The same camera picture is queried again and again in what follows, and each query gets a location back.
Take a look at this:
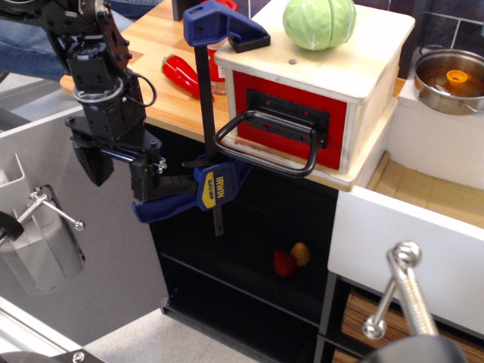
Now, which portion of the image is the orange toy in pot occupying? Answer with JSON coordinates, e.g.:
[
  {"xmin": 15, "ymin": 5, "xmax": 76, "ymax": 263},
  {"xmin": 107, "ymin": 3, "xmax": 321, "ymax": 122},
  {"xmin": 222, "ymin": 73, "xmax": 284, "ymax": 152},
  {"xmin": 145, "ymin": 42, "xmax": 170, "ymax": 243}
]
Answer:
[{"xmin": 446, "ymin": 70, "xmax": 468, "ymax": 87}]

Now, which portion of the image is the light plywood box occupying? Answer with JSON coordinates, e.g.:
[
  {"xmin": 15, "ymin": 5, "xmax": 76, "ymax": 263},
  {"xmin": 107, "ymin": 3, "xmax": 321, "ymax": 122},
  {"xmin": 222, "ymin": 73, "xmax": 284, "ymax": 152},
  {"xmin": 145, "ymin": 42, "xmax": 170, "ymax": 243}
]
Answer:
[{"xmin": 215, "ymin": 1, "xmax": 415, "ymax": 177}]

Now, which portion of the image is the stainless steel pot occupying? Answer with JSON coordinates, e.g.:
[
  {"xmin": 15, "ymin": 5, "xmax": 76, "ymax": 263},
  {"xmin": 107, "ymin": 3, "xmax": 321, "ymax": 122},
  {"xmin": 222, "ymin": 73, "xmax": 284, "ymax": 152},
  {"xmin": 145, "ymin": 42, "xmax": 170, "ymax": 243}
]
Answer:
[{"xmin": 414, "ymin": 49, "xmax": 483, "ymax": 116}]

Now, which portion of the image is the black metal drawer handle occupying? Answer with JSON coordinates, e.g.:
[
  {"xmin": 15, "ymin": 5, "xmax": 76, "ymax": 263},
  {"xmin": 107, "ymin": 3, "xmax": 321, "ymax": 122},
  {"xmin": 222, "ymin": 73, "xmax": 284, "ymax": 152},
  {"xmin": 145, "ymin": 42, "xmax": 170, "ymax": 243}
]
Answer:
[{"xmin": 213, "ymin": 89, "xmax": 330, "ymax": 178}]

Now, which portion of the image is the green toy cabbage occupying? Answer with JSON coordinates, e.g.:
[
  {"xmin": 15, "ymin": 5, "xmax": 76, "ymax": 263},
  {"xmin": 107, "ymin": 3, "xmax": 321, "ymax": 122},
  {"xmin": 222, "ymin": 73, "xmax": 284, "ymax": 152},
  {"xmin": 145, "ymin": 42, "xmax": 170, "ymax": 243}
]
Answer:
[{"xmin": 283, "ymin": 0, "xmax": 357, "ymax": 51}]

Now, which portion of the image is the silver clamp screw right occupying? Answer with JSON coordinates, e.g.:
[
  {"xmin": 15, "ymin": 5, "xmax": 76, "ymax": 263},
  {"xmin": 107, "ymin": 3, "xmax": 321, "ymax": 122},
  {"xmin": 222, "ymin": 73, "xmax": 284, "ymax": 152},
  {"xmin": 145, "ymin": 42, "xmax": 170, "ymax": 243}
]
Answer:
[{"xmin": 361, "ymin": 240, "xmax": 470, "ymax": 363}]

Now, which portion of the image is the grey open cabinet door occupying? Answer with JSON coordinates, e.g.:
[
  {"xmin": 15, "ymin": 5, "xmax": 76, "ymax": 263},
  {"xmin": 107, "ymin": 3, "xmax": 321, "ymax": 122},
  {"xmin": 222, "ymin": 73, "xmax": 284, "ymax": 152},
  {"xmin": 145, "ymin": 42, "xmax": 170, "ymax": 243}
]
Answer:
[{"xmin": 1, "ymin": 113, "xmax": 166, "ymax": 345}]

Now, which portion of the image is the blue jeans leg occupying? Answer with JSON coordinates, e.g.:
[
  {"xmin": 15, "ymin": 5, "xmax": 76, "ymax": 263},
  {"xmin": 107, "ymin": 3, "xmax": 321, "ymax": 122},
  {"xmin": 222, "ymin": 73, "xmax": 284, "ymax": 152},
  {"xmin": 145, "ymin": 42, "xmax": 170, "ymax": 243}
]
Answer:
[{"xmin": 0, "ymin": 0, "xmax": 163, "ymax": 82}]

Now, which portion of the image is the blue Irwin bar clamp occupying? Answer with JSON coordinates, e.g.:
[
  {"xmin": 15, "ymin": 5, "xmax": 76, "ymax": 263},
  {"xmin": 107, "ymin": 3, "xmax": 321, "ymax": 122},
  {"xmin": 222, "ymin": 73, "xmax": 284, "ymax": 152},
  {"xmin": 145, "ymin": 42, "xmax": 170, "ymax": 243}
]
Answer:
[{"xmin": 133, "ymin": 1, "xmax": 271, "ymax": 236}]

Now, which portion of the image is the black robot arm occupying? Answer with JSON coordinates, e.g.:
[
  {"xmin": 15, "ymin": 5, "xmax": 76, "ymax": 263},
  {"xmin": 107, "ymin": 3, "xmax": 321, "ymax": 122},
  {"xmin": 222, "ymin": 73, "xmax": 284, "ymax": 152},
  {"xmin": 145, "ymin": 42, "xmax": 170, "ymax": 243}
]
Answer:
[{"xmin": 1, "ymin": 1, "xmax": 168, "ymax": 203}]

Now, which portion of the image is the red toy chili pepper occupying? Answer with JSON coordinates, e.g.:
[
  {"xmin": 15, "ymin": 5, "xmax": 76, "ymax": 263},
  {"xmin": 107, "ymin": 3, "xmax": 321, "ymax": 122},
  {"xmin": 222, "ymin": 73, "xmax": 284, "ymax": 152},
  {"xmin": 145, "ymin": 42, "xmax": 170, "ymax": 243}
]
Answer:
[{"xmin": 160, "ymin": 54, "xmax": 200, "ymax": 99}]

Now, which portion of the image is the white plastic door bin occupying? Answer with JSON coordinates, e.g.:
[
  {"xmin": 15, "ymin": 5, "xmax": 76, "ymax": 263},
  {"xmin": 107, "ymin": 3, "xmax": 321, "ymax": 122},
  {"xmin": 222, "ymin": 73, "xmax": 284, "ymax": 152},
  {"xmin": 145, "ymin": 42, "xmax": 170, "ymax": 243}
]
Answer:
[{"xmin": 1, "ymin": 155, "xmax": 85, "ymax": 296}]

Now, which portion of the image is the white toy sink unit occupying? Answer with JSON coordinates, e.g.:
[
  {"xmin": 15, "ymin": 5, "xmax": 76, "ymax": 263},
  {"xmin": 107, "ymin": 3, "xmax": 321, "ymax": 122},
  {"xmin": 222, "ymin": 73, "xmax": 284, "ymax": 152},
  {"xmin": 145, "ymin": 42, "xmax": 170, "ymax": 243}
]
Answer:
[{"xmin": 327, "ymin": 80, "xmax": 483, "ymax": 337}]

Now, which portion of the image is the silver clamp screw left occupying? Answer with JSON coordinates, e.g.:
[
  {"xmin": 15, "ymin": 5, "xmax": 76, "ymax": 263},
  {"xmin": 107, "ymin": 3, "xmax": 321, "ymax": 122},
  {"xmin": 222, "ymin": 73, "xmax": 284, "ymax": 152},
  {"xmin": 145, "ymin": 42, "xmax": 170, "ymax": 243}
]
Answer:
[{"xmin": 0, "ymin": 191, "xmax": 85, "ymax": 250}]

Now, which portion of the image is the silver clamp screw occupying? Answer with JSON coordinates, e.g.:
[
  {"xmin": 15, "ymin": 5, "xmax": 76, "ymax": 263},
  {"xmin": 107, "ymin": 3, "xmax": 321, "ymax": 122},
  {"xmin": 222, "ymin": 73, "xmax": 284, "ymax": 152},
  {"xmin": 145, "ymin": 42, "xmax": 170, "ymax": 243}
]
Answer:
[
  {"xmin": 361, "ymin": 240, "xmax": 470, "ymax": 363},
  {"xmin": 0, "ymin": 191, "xmax": 85, "ymax": 250}
]

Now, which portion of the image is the red toy strawberry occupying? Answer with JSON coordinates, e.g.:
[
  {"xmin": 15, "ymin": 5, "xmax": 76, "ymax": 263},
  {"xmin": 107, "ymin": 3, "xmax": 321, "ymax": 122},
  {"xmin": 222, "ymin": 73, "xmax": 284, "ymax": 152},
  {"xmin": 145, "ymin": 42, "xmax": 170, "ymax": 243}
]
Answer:
[{"xmin": 273, "ymin": 250, "xmax": 297, "ymax": 278}]

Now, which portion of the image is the red front wooden drawer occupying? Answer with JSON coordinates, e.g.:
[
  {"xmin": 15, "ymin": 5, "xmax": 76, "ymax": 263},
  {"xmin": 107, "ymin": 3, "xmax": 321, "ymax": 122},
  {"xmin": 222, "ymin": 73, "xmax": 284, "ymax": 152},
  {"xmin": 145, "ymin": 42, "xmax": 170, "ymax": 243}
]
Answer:
[{"xmin": 233, "ymin": 71, "xmax": 347, "ymax": 170}]

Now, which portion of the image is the red lidded clear jar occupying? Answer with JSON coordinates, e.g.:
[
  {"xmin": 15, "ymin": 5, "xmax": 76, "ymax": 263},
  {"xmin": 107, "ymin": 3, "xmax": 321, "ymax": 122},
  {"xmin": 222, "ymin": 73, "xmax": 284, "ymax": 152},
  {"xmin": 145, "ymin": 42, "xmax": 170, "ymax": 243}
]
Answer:
[{"xmin": 200, "ymin": 0, "xmax": 239, "ymax": 95}]

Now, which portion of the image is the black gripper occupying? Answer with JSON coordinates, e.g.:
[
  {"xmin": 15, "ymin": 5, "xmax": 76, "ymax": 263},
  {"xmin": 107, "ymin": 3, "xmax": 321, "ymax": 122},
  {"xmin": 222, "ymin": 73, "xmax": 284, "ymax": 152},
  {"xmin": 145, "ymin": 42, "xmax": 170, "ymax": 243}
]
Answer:
[{"xmin": 66, "ymin": 88, "xmax": 166, "ymax": 202}]

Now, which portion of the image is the yellow toy fruit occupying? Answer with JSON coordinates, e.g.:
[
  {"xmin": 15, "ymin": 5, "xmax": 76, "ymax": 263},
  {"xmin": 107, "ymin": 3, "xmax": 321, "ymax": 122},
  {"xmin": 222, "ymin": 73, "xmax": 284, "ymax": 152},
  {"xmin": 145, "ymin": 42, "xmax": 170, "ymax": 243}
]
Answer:
[{"xmin": 290, "ymin": 242, "xmax": 311, "ymax": 267}]

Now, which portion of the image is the black shelf cabinet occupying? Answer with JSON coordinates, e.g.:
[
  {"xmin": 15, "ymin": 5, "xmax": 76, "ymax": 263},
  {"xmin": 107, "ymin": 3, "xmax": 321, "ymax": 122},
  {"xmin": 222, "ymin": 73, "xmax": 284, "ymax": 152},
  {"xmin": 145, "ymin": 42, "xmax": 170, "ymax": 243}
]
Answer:
[{"xmin": 119, "ymin": 116, "xmax": 340, "ymax": 363}]

